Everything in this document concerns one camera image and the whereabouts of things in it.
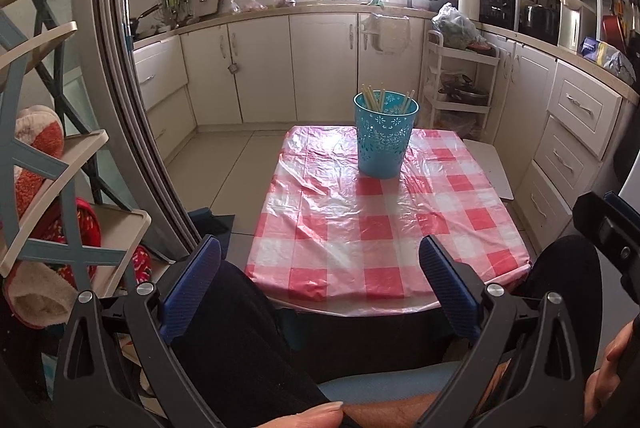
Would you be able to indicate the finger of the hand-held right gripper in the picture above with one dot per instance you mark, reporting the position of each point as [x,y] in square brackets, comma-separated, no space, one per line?
[615,238]
[617,200]

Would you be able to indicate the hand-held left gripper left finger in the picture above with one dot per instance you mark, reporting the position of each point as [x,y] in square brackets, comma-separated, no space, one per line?
[192,288]

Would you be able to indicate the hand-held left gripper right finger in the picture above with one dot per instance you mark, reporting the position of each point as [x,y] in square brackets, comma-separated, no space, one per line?
[447,290]

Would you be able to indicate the blue perforated plastic basket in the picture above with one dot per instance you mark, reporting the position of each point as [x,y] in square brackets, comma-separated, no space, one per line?
[382,142]

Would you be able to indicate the bundle of wooden chopsticks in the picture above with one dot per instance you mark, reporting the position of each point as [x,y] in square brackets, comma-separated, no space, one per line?
[372,100]

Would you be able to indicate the person's right hand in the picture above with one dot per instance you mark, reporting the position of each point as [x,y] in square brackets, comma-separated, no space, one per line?
[602,383]

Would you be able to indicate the person's left hand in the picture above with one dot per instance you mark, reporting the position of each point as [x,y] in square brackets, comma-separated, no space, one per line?
[305,418]

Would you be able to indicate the red patterned slipper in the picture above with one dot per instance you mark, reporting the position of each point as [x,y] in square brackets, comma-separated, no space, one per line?
[87,223]
[141,265]

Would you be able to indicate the person's right leg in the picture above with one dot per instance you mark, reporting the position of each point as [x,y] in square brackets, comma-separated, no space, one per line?
[565,268]

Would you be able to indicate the dark floor mat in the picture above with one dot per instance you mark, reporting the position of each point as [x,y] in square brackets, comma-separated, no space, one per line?
[215,223]

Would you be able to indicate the blue seat cushion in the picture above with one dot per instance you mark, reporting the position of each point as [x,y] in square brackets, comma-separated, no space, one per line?
[400,380]

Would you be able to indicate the red white checked plastic tablecloth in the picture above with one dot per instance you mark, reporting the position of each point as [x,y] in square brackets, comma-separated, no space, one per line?
[340,233]

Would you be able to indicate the white table board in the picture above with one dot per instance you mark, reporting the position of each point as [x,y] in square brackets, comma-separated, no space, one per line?
[492,167]

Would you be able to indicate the silver foil bag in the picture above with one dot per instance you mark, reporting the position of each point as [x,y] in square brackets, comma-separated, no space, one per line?
[617,65]

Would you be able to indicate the beige shoe rack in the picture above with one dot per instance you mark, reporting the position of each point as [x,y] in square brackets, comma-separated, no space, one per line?
[60,253]

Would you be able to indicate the cream fluffy slipper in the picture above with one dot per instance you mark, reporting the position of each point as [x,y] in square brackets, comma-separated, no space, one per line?
[40,298]

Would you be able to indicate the blue packet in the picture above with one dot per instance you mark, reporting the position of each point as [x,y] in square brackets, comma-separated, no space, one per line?
[592,48]

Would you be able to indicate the red pot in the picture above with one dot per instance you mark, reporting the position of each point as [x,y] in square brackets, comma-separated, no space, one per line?
[614,27]

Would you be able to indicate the white kitchen appliance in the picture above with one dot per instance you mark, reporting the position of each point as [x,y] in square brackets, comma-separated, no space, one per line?
[575,25]

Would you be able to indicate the metal pot with lid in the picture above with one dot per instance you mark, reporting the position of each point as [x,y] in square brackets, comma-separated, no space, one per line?
[465,95]

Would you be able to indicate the black cooking pot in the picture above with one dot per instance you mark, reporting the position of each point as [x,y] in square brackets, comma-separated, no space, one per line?
[537,22]

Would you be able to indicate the white shelf trolley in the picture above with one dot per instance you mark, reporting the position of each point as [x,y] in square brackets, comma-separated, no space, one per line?
[470,53]

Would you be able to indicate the red white fluffy slipper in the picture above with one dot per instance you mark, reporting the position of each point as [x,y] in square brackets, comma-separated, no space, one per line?
[42,142]

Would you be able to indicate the black toaster oven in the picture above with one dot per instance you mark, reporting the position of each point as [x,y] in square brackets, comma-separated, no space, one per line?
[497,7]

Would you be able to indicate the plastic bag of greens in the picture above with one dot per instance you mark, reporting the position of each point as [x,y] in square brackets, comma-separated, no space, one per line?
[457,30]

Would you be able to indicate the cream kitchen cabinets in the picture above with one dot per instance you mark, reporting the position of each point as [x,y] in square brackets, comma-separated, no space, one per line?
[260,62]

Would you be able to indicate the white thermos jug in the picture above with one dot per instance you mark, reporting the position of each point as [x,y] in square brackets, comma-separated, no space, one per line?
[469,2]

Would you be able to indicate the white hanging plastic bin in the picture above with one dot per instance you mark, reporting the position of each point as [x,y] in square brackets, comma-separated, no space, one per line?
[385,35]

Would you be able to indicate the black wok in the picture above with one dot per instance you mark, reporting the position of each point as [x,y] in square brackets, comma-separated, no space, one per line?
[148,12]

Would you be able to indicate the grey door frame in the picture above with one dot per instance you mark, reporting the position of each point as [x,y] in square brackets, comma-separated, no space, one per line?
[110,57]

